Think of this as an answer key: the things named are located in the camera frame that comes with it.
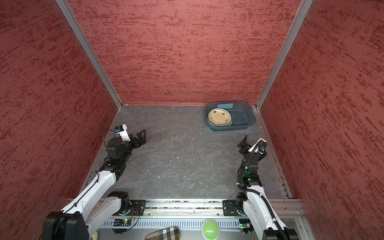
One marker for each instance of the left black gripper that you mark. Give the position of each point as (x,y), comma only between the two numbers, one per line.
(142,140)

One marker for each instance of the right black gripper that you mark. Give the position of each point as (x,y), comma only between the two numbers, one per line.
(245,147)

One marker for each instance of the cream plate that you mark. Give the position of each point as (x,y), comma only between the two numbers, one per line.
(229,122)

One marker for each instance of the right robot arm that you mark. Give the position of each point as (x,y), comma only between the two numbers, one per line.
(252,200)

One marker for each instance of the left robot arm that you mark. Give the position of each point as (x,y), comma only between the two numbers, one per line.
(82,217)

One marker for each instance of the blue plastic bin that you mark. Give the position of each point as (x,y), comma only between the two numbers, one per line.
(228,116)

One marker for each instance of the green round button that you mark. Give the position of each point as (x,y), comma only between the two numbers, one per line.
(210,229)

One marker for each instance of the plaid fabric item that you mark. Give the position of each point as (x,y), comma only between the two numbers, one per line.
(171,233)

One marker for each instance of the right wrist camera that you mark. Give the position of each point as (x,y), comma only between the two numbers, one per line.
(259,147)

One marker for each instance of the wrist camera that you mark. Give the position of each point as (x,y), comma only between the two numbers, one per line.
(122,131)
(259,147)

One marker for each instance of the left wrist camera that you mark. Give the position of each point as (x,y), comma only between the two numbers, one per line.
(122,131)

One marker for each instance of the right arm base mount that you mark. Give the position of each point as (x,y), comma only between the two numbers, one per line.
(231,208)

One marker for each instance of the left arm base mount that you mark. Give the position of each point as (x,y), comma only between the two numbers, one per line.
(138,207)

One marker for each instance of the aluminium front rail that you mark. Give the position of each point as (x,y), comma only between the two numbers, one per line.
(186,214)

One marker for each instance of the left aluminium corner post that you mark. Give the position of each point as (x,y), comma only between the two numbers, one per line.
(79,33)

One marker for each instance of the aluminium corner post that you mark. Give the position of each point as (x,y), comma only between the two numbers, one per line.
(290,37)
(79,33)

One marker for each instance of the right aluminium corner post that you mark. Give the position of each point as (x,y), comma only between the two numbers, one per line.
(290,37)

